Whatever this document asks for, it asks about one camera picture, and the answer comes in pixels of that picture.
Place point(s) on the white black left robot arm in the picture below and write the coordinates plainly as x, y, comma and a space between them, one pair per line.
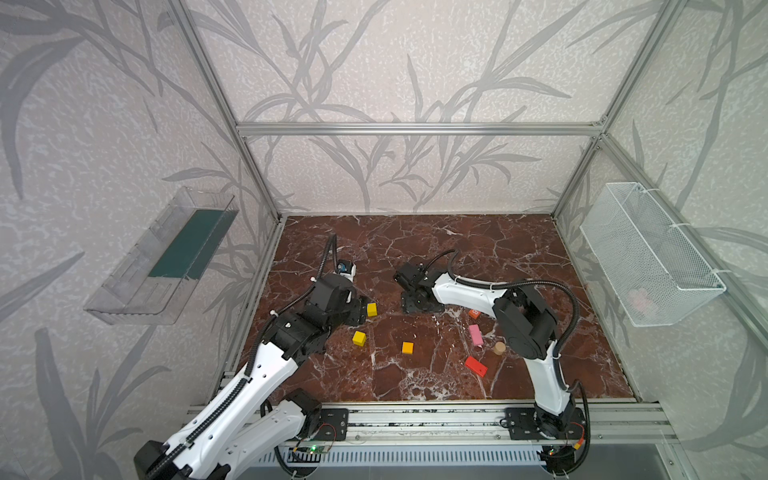
222, 441

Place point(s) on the white wire mesh basket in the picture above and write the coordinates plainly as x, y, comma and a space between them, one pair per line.
640, 246

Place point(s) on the pink item in basket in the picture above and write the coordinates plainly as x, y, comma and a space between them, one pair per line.
641, 301

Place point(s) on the pink rectangular block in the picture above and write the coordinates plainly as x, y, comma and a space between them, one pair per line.
476, 335

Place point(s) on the yellow cube front left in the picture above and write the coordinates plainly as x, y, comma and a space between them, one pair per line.
359, 339

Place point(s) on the natural wood cylinder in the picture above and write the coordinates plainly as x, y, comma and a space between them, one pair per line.
499, 348

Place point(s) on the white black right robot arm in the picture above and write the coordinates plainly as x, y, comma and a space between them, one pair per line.
525, 318

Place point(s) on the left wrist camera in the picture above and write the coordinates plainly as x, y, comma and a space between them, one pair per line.
346, 268

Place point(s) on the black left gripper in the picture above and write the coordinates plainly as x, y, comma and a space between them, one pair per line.
354, 306

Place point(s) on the aluminium frame horizontal bar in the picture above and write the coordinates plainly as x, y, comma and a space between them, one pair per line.
255, 129

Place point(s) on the red flat block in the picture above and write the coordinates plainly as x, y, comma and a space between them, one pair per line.
476, 366

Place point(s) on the clear plastic wall bin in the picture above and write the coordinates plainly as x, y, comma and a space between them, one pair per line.
159, 274

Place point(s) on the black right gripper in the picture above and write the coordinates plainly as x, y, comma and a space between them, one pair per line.
414, 299

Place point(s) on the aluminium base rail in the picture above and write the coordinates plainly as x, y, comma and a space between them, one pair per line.
474, 423

